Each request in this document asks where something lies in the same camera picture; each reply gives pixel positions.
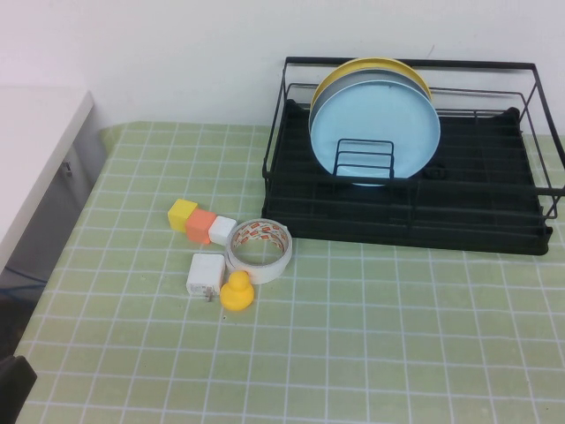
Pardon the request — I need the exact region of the black wire dish rack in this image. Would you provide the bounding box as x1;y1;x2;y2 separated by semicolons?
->
260;56;565;231
259;99;551;256

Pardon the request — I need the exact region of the yellow rubber duck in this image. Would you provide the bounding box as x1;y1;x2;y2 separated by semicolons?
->
218;269;254;314

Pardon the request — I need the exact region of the yellow cube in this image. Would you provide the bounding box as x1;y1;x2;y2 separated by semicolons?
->
166;198;197;233

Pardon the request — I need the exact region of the light blue plate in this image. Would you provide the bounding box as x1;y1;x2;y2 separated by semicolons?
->
308;79;441;189

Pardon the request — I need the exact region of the orange cube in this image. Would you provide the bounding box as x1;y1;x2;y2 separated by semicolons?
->
184;208;217;246

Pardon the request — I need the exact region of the white tape roll red print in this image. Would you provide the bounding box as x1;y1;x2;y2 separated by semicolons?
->
223;217;292;284

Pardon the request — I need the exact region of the yellow plate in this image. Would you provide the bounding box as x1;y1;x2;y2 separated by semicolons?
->
311;57;433;111

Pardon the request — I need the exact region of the grey plate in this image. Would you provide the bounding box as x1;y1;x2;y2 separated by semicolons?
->
307;66;427;133

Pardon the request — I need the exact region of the white power adapter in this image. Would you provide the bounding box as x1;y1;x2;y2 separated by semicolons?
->
184;253;225;305

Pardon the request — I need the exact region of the white cube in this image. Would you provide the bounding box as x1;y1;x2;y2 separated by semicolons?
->
207;215;237;246

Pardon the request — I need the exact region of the green checked tablecloth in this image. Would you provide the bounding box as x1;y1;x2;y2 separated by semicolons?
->
0;119;565;424

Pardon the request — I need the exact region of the blue cable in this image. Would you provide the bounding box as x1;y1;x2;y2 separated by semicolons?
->
0;266;49;296

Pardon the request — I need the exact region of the white side cabinet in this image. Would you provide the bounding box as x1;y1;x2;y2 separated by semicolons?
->
0;86;109;359

